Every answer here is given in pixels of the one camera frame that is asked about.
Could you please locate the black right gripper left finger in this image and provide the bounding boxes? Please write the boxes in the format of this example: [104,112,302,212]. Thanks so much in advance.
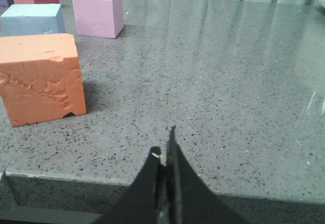
[94,146,161,224]

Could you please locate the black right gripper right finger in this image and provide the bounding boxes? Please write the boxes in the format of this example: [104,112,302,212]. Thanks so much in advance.
[166,126,248,223]

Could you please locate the smooth light blue foam cube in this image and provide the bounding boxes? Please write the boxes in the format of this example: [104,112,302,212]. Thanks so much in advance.
[1,4,66,36]

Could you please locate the damaged orange foam cube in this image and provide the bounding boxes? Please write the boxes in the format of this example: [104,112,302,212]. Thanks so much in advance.
[1,34,86,126]

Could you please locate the pink foam cube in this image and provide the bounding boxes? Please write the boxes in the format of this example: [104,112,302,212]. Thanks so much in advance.
[72,0,124,39]

